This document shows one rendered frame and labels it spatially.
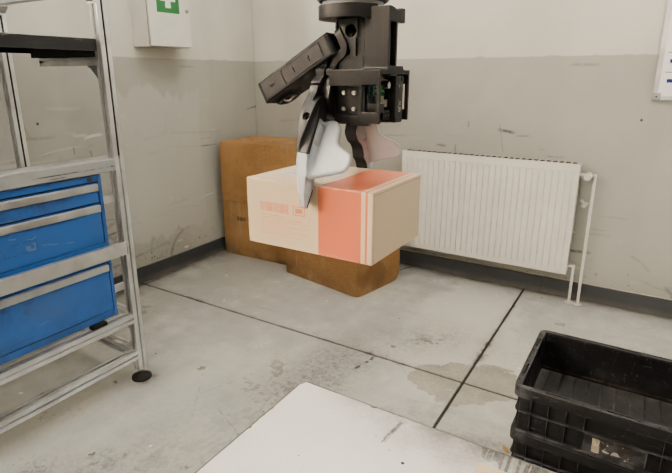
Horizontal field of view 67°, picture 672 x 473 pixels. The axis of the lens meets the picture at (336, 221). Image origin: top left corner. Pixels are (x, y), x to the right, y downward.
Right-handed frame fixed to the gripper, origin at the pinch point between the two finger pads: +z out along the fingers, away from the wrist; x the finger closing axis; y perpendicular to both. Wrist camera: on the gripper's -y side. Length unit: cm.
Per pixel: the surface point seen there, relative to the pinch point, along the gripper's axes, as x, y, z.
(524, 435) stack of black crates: 52, 16, 61
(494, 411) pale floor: 125, -5, 109
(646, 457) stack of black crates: 52, 38, 57
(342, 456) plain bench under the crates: 4.2, -1.1, 39.7
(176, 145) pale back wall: 174, -224, 30
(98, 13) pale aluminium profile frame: 69, -137, -33
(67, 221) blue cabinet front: 49, -139, 36
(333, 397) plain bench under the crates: 15.5, -9.6, 39.7
